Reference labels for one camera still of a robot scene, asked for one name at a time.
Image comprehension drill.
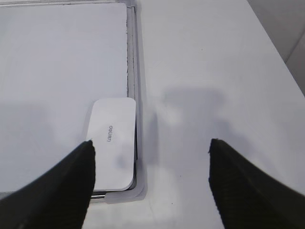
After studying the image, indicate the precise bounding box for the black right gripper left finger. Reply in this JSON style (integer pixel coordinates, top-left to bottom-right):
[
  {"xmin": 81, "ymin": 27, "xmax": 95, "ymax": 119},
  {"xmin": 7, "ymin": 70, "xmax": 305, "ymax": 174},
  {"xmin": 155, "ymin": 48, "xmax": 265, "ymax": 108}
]
[{"xmin": 0, "ymin": 140, "xmax": 96, "ymax": 229}]

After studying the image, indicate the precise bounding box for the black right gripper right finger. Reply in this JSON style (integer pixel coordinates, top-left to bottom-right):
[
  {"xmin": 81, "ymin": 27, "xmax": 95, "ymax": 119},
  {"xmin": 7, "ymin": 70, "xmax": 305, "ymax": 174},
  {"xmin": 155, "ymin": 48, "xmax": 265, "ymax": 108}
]
[{"xmin": 208, "ymin": 139, "xmax": 305, "ymax": 229}]

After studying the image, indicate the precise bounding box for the white framed whiteboard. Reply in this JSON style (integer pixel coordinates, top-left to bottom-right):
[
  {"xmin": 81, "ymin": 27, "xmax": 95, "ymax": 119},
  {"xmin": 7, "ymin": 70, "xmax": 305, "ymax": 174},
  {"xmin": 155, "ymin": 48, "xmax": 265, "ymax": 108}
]
[{"xmin": 0, "ymin": 0, "xmax": 146, "ymax": 204}]

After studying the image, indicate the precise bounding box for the white whiteboard eraser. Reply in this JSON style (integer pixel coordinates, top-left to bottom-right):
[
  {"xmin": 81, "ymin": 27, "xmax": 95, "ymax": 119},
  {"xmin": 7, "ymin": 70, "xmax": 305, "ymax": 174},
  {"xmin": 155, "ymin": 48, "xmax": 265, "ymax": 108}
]
[{"xmin": 87, "ymin": 97, "xmax": 136, "ymax": 191}]

